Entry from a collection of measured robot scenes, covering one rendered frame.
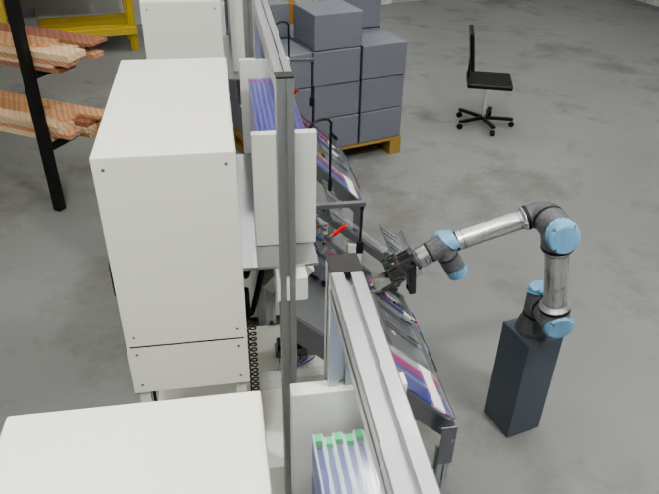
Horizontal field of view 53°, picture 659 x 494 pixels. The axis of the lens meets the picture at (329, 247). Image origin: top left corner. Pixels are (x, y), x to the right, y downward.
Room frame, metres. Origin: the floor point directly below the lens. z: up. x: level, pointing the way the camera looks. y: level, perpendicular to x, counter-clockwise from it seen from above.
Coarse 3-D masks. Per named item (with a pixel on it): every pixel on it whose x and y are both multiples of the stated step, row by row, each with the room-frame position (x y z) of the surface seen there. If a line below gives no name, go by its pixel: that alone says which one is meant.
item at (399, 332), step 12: (396, 300) 2.11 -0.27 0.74; (384, 312) 1.91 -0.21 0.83; (396, 312) 2.00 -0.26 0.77; (384, 324) 1.82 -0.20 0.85; (396, 324) 1.89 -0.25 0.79; (408, 324) 1.95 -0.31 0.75; (396, 336) 1.80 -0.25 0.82; (408, 336) 1.86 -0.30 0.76; (408, 348) 1.78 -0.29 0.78; (420, 348) 1.84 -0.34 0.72; (420, 360) 1.76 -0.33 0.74
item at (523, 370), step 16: (512, 320) 2.24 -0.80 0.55; (512, 336) 2.16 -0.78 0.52; (496, 352) 2.22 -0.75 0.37; (512, 352) 2.14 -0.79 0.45; (528, 352) 2.06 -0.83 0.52; (544, 352) 2.10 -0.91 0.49; (496, 368) 2.20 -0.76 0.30; (512, 368) 2.12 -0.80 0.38; (528, 368) 2.07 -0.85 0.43; (544, 368) 2.11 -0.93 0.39; (496, 384) 2.18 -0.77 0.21; (512, 384) 2.10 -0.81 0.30; (528, 384) 2.08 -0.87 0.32; (544, 384) 2.12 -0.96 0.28; (496, 400) 2.17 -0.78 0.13; (512, 400) 2.08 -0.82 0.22; (528, 400) 2.09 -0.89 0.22; (544, 400) 2.13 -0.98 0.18; (496, 416) 2.15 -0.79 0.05; (512, 416) 2.06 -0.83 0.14; (528, 416) 2.10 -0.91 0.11; (512, 432) 2.07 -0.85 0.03
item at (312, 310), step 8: (312, 280) 1.71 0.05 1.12; (320, 280) 1.75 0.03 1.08; (312, 288) 1.66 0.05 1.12; (320, 288) 1.70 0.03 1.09; (312, 296) 1.61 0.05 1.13; (320, 296) 1.65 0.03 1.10; (296, 304) 1.50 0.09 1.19; (304, 304) 1.53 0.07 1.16; (312, 304) 1.56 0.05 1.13; (320, 304) 1.60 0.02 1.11; (296, 312) 1.46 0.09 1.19; (304, 312) 1.49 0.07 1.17; (312, 312) 1.52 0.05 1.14; (320, 312) 1.55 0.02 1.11; (304, 320) 1.45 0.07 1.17; (312, 320) 1.48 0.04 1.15; (320, 320) 1.51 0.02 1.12; (320, 328) 1.46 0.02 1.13
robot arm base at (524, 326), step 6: (522, 312) 2.19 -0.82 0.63; (522, 318) 2.17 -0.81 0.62; (528, 318) 2.14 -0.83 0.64; (516, 324) 2.18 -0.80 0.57; (522, 324) 2.15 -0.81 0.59; (528, 324) 2.13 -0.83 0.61; (534, 324) 2.12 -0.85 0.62; (522, 330) 2.14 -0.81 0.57; (528, 330) 2.12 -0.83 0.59; (534, 330) 2.12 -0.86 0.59; (540, 330) 2.11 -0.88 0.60; (528, 336) 2.11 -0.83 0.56; (534, 336) 2.11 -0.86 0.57; (540, 336) 2.11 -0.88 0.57; (546, 336) 2.11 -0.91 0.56
